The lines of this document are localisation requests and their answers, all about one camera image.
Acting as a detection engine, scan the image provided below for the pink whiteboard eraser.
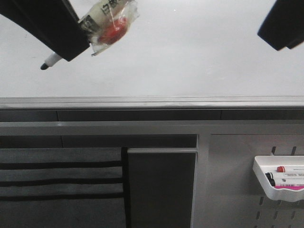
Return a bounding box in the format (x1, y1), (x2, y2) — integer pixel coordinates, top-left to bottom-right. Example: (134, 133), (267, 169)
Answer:
(273, 186), (304, 191)

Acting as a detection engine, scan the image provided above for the white plastic marker tray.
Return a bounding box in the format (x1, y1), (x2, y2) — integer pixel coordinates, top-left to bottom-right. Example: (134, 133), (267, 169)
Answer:
(252, 155), (304, 202)

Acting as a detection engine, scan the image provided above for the black capped marker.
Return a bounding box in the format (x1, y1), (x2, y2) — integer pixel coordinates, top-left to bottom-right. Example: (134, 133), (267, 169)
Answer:
(265, 172), (304, 179)
(269, 179), (304, 187)

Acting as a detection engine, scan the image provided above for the red capped marker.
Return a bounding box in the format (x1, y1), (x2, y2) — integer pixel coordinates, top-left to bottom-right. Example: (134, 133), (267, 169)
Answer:
(276, 166), (304, 173)

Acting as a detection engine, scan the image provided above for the white taped whiteboard marker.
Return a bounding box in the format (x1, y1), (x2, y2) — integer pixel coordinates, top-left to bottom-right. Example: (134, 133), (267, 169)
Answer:
(40, 0), (137, 70)

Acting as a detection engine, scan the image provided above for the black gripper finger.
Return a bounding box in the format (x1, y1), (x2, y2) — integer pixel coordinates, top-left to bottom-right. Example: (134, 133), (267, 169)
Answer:
(0, 0), (90, 61)
(257, 0), (304, 51)

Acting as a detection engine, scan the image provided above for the dark grey hanging panel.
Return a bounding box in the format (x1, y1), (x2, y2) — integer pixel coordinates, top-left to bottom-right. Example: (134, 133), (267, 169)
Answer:
(128, 148), (197, 228)

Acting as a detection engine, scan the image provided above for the white whiteboard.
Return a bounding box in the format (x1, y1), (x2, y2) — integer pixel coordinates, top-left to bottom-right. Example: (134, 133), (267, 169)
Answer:
(0, 0), (304, 109)

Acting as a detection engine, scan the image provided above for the grey fabric striped organizer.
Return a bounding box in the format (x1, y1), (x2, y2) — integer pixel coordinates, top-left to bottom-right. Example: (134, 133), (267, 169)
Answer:
(0, 148), (131, 228)

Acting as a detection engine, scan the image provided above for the grey whiteboard stand frame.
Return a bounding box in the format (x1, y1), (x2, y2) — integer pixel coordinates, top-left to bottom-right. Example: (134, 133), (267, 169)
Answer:
(0, 121), (304, 228)

